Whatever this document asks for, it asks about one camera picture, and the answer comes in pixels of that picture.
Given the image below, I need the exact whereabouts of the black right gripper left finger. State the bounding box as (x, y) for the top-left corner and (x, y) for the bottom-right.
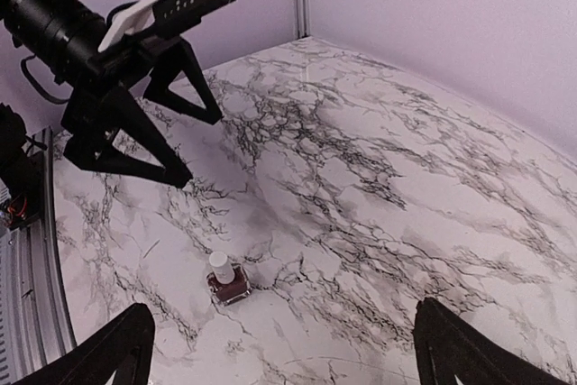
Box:
(18, 303), (155, 384)

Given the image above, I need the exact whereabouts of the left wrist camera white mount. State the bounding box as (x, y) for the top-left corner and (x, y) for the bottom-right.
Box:
(97, 0), (238, 53)

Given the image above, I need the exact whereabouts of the white nail polish cap brush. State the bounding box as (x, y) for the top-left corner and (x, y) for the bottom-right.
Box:
(208, 252), (235, 285)

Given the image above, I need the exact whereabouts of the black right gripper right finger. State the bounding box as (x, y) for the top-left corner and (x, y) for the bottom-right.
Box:
(412, 297), (572, 384)

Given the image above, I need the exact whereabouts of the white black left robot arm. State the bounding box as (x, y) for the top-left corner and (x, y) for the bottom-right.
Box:
(1, 0), (235, 188)

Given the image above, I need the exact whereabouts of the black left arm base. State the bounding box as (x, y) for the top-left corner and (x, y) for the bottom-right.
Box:
(1, 104), (48, 230)

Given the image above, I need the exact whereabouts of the red nail polish bottle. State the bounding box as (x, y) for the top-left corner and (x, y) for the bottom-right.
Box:
(206, 262), (252, 306)

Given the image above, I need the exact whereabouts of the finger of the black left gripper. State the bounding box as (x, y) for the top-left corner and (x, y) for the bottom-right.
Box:
(143, 40), (223, 124)
(96, 87), (192, 188)

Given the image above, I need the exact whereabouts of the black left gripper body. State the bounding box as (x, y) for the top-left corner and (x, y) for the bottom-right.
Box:
(60, 37), (180, 173)

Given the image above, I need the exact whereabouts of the curved aluminium front rail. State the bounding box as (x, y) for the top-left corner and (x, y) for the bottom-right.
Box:
(1, 128), (77, 384)

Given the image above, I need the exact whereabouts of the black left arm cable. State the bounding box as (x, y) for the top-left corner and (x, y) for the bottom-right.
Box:
(20, 0), (217, 105)

